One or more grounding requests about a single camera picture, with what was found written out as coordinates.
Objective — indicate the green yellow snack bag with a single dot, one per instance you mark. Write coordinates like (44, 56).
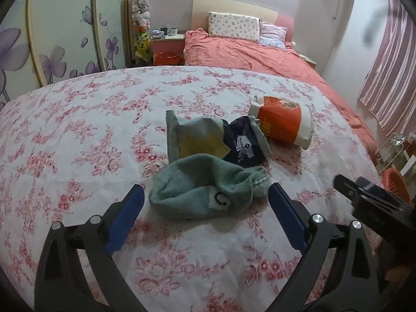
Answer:
(187, 137)

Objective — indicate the beige pink headboard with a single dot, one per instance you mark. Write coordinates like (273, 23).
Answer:
(201, 8)

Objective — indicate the red left nightstand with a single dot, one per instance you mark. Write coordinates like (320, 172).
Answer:
(169, 44)

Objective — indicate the wardrobe with purple flowers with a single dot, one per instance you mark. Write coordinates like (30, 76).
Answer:
(47, 41)

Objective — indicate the red white paper cup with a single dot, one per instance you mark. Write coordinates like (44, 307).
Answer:
(283, 120)

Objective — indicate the floral white pillow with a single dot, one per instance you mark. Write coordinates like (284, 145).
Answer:
(234, 26)

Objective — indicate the person's right hand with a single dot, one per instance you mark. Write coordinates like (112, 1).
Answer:
(395, 263)

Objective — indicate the coral red duvet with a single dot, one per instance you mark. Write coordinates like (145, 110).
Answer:
(200, 49)

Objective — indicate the white wire rack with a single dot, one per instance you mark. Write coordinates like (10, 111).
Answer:
(398, 152)

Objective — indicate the pink striped curtain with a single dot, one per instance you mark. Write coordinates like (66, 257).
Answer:
(389, 89)

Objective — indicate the pink striped pillow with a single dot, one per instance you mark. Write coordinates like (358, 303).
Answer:
(272, 35)

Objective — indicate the right wooden nightstand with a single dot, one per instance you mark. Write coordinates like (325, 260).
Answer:
(308, 60)

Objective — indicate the hanging plush toy stack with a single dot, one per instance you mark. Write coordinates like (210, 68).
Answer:
(140, 16)

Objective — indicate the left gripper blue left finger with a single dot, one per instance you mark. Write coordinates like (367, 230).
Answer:
(121, 217)

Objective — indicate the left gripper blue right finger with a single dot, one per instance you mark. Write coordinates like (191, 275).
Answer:
(292, 223)

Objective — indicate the red bag under nightstand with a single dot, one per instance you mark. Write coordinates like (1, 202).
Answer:
(167, 59)

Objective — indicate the orange plastic basket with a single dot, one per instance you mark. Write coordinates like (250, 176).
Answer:
(394, 182)

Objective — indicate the white green mug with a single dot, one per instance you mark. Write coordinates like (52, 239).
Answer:
(172, 32)

